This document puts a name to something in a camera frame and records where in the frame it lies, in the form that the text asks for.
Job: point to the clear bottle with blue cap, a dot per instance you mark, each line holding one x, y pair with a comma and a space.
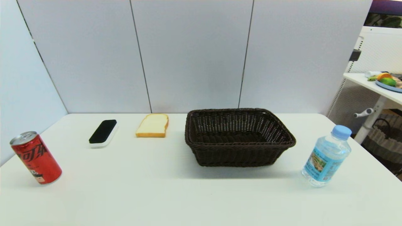
326, 157

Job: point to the toast bread slice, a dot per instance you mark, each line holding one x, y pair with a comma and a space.
152, 125

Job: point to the dark brown wicker basket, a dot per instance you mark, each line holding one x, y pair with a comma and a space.
238, 153

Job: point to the black and white board eraser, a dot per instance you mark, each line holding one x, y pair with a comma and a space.
103, 131

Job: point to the black clip on panel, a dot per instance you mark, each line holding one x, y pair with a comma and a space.
355, 55

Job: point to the red cola can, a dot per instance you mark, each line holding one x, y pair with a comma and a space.
37, 158

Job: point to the white side table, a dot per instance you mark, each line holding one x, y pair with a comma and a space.
373, 86

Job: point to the small white object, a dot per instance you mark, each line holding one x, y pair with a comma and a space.
372, 73

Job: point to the grey woven floor basket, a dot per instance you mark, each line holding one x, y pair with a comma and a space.
381, 141

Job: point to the orange toy fruit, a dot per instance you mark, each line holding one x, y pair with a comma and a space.
383, 75

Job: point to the blue plate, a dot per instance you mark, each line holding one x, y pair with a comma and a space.
388, 88

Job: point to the green toy fruit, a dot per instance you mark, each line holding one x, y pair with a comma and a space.
388, 82

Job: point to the white perforated panel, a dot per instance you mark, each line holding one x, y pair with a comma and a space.
381, 47

